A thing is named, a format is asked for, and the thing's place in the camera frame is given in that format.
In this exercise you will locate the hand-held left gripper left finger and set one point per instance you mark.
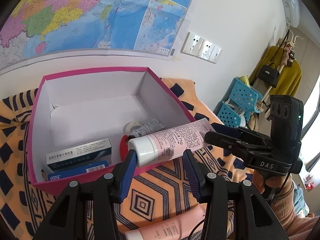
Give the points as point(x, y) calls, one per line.
point(127, 172)

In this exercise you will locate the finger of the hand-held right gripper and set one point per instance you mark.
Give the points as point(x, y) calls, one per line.
point(222, 129)
point(220, 140)

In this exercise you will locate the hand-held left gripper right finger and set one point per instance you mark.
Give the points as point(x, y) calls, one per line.
point(191, 172)

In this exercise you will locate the red plastic item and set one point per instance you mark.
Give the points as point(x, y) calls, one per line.
point(123, 148)

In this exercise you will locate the pale pink tube white cap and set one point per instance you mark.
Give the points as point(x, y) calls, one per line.
point(175, 140)

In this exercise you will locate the clear tape roll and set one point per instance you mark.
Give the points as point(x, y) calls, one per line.
point(127, 128)

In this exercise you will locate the salmon pink tube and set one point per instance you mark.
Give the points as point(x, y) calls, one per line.
point(170, 228)

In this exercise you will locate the pink cardboard box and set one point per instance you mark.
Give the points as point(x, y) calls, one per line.
point(100, 105)

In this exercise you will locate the person's right forearm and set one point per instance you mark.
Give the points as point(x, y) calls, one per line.
point(295, 217)

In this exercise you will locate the person's right hand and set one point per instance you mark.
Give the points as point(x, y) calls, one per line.
point(258, 182)

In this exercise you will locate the blue perforated plastic basket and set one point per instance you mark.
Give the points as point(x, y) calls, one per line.
point(231, 113)
point(243, 96)

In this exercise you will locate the window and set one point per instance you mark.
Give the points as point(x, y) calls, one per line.
point(312, 130)

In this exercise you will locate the orange patterned blanket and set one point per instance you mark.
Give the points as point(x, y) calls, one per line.
point(160, 177)

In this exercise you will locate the yellow sweater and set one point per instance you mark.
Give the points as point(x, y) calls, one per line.
point(287, 80)

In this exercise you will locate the small grey tube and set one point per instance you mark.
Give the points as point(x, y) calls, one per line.
point(150, 126)

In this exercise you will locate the blue white medicine box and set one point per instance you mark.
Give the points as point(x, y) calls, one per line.
point(75, 153)

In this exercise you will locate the black handbag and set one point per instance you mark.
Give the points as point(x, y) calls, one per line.
point(268, 75)

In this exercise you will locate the light blue cloth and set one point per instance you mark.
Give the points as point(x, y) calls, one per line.
point(301, 200)

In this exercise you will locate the pink plush toy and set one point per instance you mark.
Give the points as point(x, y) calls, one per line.
point(290, 55)

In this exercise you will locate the white coat rack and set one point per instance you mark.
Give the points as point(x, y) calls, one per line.
point(297, 39)

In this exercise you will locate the white air conditioner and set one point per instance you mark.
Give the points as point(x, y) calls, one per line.
point(291, 5)

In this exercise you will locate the white wall socket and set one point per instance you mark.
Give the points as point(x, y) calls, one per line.
point(216, 53)
point(192, 42)
point(206, 48)

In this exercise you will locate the colourful wall map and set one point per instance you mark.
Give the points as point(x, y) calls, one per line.
point(75, 17)

